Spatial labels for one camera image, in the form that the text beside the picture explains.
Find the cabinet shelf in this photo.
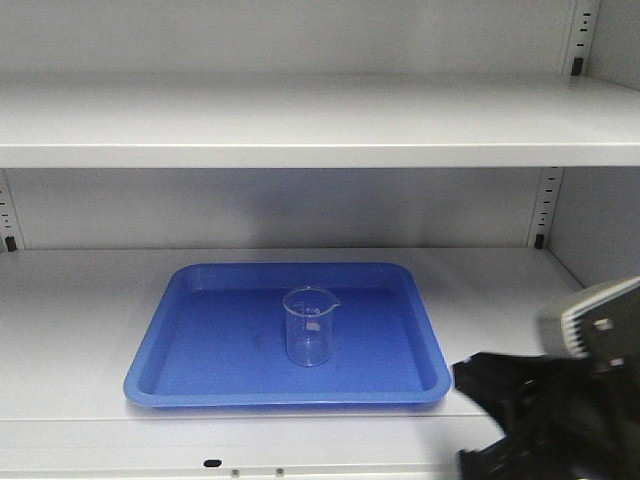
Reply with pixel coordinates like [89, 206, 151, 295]
[1, 74, 639, 168]
[0, 247, 640, 471]

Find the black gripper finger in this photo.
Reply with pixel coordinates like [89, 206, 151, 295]
[457, 438, 510, 480]
[452, 352, 526, 430]

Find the upper cabinet shelf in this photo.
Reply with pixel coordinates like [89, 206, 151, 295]
[1, 74, 639, 168]

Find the clear glass beaker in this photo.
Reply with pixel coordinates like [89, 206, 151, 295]
[282, 286, 341, 367]

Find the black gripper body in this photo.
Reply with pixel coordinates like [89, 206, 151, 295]
[499, 352, 640, 480]

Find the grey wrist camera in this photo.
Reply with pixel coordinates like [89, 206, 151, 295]
[536, 276, 639, 367]

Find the lower cabinet shelf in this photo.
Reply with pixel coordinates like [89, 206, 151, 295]
[0, 247, 640, 471]

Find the blue plastic tray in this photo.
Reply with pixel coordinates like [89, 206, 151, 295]
[124, 262, 451, 408]

